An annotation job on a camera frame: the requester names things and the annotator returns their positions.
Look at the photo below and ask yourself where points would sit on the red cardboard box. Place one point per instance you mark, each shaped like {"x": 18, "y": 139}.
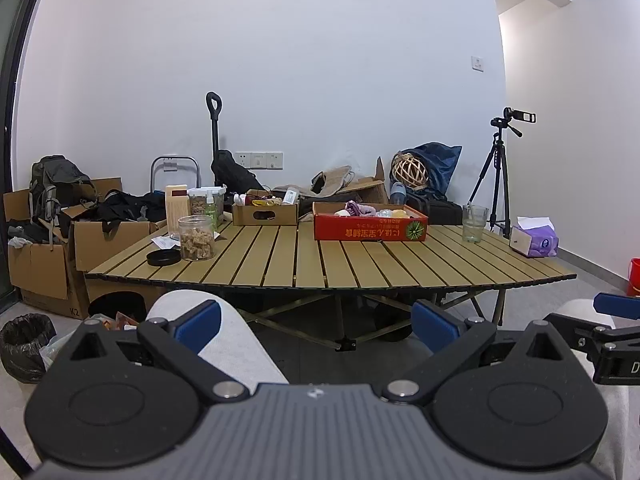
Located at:
{"x": 370, "y": 230}

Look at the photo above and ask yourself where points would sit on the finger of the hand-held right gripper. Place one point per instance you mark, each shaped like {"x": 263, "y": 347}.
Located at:
{"x": 582, "y": 332}
{"x": 617, "y": 306}

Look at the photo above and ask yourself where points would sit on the black duffel bag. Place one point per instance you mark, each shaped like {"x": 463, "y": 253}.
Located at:
{"x": 440, "y": 210}

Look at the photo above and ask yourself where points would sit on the dark blue bag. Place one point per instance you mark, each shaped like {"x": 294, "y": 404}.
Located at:
{"x": 442, "y": 167}

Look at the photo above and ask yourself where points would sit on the clear container green lid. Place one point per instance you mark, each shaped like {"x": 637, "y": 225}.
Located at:
{"x": 200, "y": 202}

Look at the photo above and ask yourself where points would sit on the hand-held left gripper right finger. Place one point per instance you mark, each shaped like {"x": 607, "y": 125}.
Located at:
{"x": 434, "y": 325}

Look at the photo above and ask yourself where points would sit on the medium brown cardboard box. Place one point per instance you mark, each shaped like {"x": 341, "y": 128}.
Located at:
{"x": 115, "y": 242}

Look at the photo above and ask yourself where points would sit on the black round lid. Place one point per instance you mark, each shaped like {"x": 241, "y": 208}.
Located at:
{"x": 162, "y": 258}

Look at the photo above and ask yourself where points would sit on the white paper slip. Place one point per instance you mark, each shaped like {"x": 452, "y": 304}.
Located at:
{"x": 165, "y": 242}

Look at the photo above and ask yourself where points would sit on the large brown cardboard box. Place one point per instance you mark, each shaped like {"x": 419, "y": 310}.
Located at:
{"x": 40, "y": 275}

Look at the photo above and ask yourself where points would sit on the purple knitted cloth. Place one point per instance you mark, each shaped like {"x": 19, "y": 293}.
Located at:
{"x": 360, "y": 208}

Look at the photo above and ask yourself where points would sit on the grey backpack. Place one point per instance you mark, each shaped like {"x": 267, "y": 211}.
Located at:
{"x": 52, "y": 185}

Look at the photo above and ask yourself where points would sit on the open brown cardboard box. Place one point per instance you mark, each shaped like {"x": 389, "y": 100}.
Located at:
{"x": 367, "y": 190}

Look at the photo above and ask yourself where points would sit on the metal folding stool frame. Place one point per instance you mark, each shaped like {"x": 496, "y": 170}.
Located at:
{"x": 154, "y": 175}

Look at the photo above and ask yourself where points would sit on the blue water bottle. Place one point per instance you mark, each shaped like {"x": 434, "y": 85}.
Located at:
{"x": 398, "y": 194}

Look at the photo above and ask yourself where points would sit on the folding slatted wooden table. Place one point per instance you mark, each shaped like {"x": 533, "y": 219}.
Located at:
{"x": 280, "y": 260}

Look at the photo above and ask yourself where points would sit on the black clothing pile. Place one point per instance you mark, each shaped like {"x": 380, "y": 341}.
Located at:
{"x": 130, "y": 205}

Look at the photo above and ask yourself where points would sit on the dark glass door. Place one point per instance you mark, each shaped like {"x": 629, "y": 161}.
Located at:
{"x": 15, "y": 60}

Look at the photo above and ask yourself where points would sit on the black trolley bag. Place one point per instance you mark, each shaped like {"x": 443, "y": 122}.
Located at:
{"x": 232, "y": 170}

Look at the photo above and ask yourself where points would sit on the grey mesh scrubber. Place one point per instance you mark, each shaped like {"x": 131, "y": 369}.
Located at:
{"x": 384, "y": 213}

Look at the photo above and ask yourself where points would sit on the woven rattan ball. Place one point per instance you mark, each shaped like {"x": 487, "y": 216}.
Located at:
{"x": 409, "y": 171}

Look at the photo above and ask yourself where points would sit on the small cardboard tray box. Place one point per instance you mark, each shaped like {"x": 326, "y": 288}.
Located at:
{"x": 265, "y": 215}

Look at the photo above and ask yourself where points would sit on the beige fabric bag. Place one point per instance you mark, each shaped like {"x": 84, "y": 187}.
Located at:
{"x": 332, "y": 180}

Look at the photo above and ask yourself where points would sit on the purple tissue pack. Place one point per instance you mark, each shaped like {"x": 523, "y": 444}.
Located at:
{"x": 537, "y": 242}

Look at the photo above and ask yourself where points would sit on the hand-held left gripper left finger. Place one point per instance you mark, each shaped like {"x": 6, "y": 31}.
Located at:
{"x": 197, "y": 325}

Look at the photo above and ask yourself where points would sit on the clear glass cup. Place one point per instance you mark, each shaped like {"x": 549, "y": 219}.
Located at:
{"x": 475, "y": 225}

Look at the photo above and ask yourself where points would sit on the white and yellow plush toy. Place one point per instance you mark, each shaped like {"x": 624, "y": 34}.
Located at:
{"x": 402, "y": 213}

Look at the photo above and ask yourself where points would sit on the white wall outlet strip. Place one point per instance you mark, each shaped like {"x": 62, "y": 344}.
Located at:
{"x": 259, "y": 160}

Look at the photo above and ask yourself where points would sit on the tall beige wooden box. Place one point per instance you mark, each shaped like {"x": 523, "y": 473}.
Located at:
{"x": 177, "y": 215}

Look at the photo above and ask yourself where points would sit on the white soft cloth lump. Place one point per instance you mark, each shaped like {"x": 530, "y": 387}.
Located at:
{"x": 342, "y": 212}

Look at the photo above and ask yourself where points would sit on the bin with black liner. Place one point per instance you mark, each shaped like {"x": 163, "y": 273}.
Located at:
{"x": 25, "y": 345}

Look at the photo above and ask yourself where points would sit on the person's white trousers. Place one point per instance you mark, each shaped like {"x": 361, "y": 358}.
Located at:
{"x": 235, "y": 345}

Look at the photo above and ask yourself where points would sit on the black tripod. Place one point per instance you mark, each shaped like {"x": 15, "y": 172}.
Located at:
{"x": 495, "y": 170}

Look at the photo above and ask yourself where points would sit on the red bucket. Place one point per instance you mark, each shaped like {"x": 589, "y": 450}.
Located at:
{"x": 635, "y": 277}

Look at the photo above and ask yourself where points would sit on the clear jar of snacks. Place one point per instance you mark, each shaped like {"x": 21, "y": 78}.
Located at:
{"x": 196, "y": 242}

